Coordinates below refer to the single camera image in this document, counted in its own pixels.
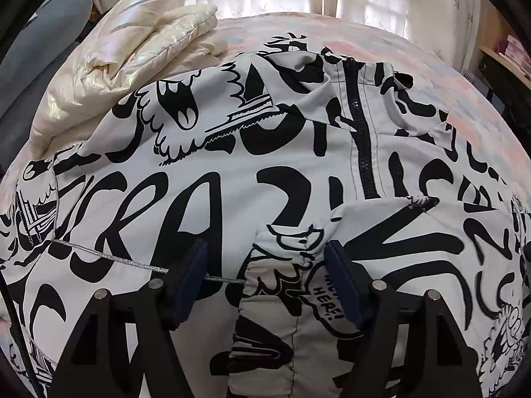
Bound row of pink boxes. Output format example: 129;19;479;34
498;35;531;72

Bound cream puffer jacket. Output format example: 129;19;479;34
29;0;229;160

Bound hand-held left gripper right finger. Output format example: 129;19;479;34
324;239;484;398

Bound black and white printed jacket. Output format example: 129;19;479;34
0;35;531;398

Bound blue-grey pillow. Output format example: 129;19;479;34
0;43;79;135
0;0;94;76

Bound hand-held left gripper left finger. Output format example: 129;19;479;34
52;238;210;398

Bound pastel patterned bed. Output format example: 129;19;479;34
0;10;531;328

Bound wooden desk shelf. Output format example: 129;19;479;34
477;2;531;77

